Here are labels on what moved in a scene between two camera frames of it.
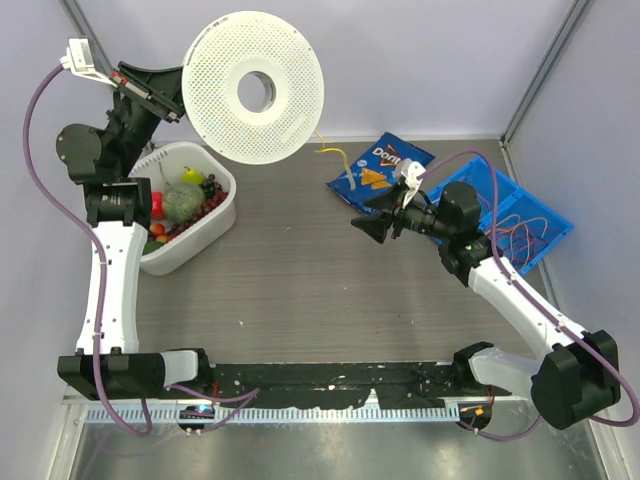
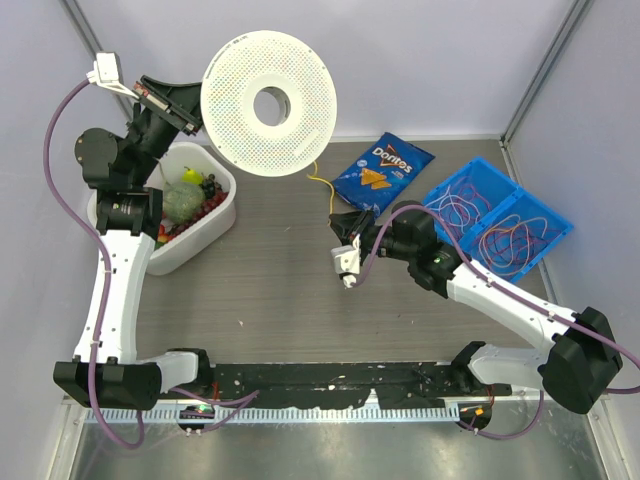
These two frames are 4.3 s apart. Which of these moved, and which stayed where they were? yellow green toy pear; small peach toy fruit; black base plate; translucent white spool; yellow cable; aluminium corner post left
Moved: yellow cable; translucent white spool
Stayed: black base plate; small peach toy fruit; yellow green toy pear; aluminium corner post left
